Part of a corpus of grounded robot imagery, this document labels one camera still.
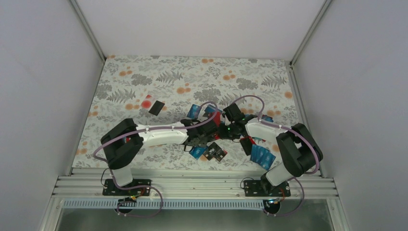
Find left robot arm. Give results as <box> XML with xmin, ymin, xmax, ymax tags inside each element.
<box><xmin>100</xmin><ymin>118</ymin><xmax>218</xmax><ymax>195</ymax></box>

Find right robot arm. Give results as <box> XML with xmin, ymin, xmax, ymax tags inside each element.
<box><xmin>219</xmin><ymin>103</ymin><xmax>323</xmax><ymax>196</ymax></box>

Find blue card lower centre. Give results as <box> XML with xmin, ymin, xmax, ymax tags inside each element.
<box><xmin>189</xmin><ymin>147</ymin><xmax>207</xmax><ymax>160</ymax></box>

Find blue card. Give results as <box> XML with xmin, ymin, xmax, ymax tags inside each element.
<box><xmin>187</xmin><ymin>104</ymin><xmax>202</xmax><ymax>119</ymax></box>
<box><xmin>189</xmin><ymin>147</ymin><xmax>207</xmax><ymax>160</ymax></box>

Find black card right side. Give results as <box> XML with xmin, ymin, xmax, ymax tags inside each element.
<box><xmin>240</xmin><ymin>137</ymin><xmax>253</xmax><ymax>156</ymax></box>

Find black card pair front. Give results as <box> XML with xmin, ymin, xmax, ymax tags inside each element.
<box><xmin>203</xmin><ymin>142</ymin><xmax>227</xmax><ymax>162</ymax></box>

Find blue card near centre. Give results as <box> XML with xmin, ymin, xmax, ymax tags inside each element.
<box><xmin>187</xmin><ymin>104</ymin><xmax>202</xmax><ymax>119</ymax></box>

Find blue card fan right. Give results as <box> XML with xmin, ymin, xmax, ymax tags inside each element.
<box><xmin>250</xmin><ymin>144</ymin><xmax>276</xmax><ymax>170</ymax></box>

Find black card upper left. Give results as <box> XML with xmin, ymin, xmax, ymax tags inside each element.
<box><xmin>149</xmin><ymin>101</ymin><xmax>165</xmax><ymax>116</ymax></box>

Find translucent red dot card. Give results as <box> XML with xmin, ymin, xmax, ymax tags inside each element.
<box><xmin>140</xmin><ymin>95</ymin><xmax>156</xmax><ymax>110</ymax></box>

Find floral patterned table mat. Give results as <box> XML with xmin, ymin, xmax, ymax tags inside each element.
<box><xmin>73</xmin><ymin>55</ymin><xmax>300</xmax><ymax>168</ymax></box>

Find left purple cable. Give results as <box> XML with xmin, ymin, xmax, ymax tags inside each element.
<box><xmin>92</xmin><ymin>101</ymin><xmax>219</xmax><ymax>218</ymax></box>

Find purple cable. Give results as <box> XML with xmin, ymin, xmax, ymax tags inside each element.
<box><xmin>92</xmin><ymin>101</ymin><xmax>219</xmax><ymax>218</ymax></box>
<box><xmin>231</xmin><ymin>94</ymin><xmax>320</xmax><ymax>218</ymax></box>

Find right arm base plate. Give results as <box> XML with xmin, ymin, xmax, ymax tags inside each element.
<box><xmin>243</xmin><ymin>180</ymin><xmax>291</xmax><ymax>197</ymax></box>

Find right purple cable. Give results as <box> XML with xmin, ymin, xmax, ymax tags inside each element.
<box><xmin>231</xmin><ymin>94</ymin><xmax>320</xmax><ymax>218</ymax></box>

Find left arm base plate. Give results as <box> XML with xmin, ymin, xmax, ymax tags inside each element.
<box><xmin>102</xmin><ymin>180</ymin><xmax>152</xmax><ymax>196</ymax></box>

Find aluminium rail frame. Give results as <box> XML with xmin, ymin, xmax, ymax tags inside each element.
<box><xmin>40</xmin><ymin>168</ymin><xmax>349</xmax><ymax>231</ymax></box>

